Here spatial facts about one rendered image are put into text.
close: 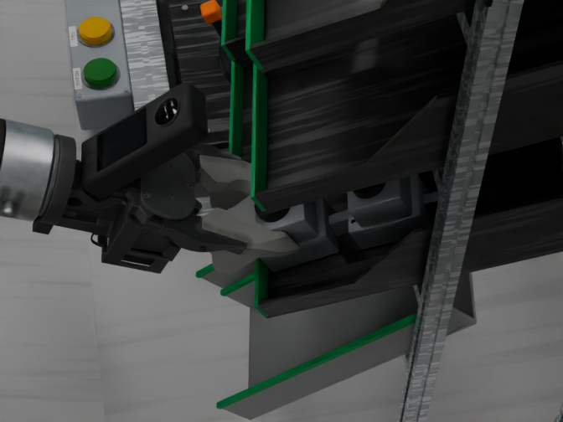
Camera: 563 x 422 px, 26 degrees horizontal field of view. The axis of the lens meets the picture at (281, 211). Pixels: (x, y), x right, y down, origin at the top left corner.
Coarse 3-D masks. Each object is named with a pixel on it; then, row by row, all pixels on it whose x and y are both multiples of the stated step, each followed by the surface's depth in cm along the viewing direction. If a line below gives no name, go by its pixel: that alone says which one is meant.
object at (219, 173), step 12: (204, 156) 102; (204, 168) 101; (216, 168) 101; (228, 168) 102; (240, 168) 103; (204, 180) 101; (216, 180) 101; (228, 180) 101; (240, 180) 102; (204, 192) 104; (216, 192) 102; (228, 192) 105; (240, 192) 105; (216, 204) 106; (228, 204) 106
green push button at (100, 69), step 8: (88, 64) 148; (96, 64) 148; (104, 64) 148; (112, 64) 148; (88, 72) 148; (96, 72) 148; (104, 72) 148; (112, 72) 148; (88, 80) 147; (96, 80) 147; (104, 80) 147; (112, 80) 148
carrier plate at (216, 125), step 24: (168, 0) 155; (192, 0) 155; (216, 0) 155; (192, 24) 152; (192, 48) 150; (216, 48) 150; (192, 72) 148; (216, 72) 148; (216, 96) 146; (216, 120) 144; (216, 144) 142
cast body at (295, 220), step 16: (256, 208) 101; (288, 208) 101; (304, 208) 100; (320, 208) 103; (272, 224) 101; (288, 224) 100; (304, 224) 100; (320, 224) 102; (336, 224) 103; (304, 240) 102; (320, 240) 102; (336, 240) 104; (288, 256) 104; (304, 256) 104; (320, 256) 104
